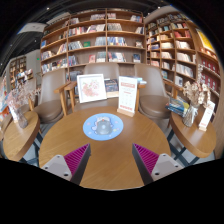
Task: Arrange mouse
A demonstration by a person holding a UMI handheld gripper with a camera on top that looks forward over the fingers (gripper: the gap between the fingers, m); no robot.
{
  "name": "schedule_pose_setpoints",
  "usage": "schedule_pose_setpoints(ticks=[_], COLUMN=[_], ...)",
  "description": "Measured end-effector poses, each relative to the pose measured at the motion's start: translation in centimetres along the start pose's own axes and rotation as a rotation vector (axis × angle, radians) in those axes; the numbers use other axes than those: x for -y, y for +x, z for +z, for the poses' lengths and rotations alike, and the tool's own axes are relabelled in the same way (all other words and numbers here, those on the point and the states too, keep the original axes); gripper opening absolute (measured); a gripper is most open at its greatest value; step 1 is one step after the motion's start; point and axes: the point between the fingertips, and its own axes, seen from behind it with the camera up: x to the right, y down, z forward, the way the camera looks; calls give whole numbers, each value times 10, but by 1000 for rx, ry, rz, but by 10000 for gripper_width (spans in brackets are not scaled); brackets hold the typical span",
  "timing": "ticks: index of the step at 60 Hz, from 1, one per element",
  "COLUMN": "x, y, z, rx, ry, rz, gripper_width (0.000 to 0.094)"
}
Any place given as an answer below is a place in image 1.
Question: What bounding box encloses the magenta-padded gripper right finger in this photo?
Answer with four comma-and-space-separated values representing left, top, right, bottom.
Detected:
131, 143, 185, 186

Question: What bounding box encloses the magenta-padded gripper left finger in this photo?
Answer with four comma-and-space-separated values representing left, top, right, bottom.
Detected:
41, 143, 92, 186

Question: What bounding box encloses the grey computer mouse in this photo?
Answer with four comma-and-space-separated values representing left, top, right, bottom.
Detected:
92, 117, 113, 136

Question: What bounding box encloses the round light blue mouse pad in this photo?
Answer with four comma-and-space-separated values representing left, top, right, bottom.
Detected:
82, 112, 125, 142

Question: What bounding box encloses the round wooden side table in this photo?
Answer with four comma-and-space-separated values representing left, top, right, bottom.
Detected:
3, 110, 41, 163
169, 109, 218, 159

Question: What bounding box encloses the brown wooden armchair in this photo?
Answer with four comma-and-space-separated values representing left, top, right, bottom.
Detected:
54, 62, 141, 116
28, 68, 70, 125
134, 63, 183, 121

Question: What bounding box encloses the small white table sign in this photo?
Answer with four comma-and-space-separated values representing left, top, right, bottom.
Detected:
198, 100, 217, 132

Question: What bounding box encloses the vase of pink dried flowers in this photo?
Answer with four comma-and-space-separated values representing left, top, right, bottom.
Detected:
5, 84, 41, 130

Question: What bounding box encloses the white sign on wooden base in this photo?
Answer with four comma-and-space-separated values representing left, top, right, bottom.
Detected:
116, 75, 139, 118

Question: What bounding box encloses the white framed flower picture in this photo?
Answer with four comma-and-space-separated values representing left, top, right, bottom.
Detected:
76, 73, 108, 104

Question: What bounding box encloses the stack of light blue books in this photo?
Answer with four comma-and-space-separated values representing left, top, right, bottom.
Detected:
135, 77, 148, 85

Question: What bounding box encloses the dark blue book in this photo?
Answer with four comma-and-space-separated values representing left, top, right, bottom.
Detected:
104, 78, 120, 99

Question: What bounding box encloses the small distant wooden bookshelf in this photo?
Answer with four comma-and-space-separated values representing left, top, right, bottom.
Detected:
8, 55, 34, 91

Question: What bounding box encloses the tall curved wooden bookshelf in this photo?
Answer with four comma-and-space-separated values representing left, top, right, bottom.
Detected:
144, 13, 224, 108

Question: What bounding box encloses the wide wooden bookshelf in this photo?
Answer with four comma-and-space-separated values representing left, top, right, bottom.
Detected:
39, 8, 146, 81

